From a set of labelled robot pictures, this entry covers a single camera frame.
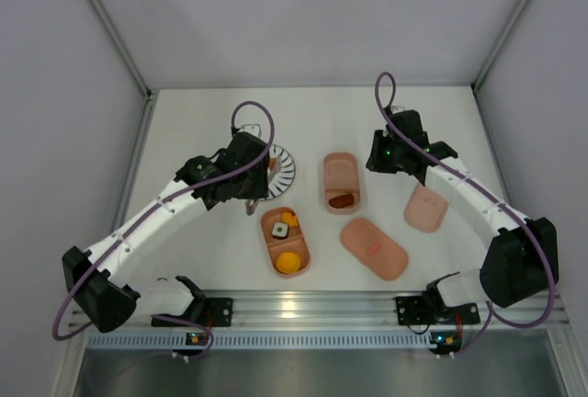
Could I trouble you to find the sushi roll piece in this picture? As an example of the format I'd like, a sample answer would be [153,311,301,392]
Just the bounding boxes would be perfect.
[271,221,289,240]

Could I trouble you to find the orange round dumpling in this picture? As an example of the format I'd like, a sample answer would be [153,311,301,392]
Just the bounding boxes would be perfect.
[276,252,301,275]

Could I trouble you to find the light pink inner lid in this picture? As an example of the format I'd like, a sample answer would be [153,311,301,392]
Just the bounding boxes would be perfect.
[403,184,449,233]

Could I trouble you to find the pink divided lunch box tray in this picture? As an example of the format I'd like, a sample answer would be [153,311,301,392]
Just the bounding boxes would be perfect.
[322,152,361,214]

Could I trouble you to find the blue striped white plate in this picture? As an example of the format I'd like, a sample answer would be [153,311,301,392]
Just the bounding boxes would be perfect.
[266,144,296,200]

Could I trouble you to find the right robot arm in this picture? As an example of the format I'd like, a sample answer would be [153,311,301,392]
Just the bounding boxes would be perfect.
[366,108,559,326]

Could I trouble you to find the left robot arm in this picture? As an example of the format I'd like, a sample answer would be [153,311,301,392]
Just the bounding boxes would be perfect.
[62,130,270,333]

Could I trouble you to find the metal serving tongs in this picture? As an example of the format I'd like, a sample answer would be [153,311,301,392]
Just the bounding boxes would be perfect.
[244,199,260,216]

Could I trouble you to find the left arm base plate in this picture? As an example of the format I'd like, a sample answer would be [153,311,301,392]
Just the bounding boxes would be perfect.
[151,297,233,328]

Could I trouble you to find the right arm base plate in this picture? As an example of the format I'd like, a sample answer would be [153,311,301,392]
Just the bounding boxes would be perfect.
[394,295,481,326]

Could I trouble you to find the left aluminium frame post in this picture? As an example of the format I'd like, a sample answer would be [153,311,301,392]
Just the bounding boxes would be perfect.
[62,0,153,99]

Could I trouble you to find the aluminium mounting rail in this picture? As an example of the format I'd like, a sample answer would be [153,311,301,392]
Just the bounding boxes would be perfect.
[60,290,570,331]

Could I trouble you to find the pink lunch box lid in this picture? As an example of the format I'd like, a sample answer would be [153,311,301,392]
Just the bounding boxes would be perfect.
[340,218,409,281]

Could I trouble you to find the orange fish shaped food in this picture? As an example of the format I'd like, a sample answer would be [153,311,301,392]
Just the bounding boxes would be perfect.
[281,210,300,228]

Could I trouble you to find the brown meat slice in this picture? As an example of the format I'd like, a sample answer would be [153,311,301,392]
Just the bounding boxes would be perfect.
[328,193,355,209]

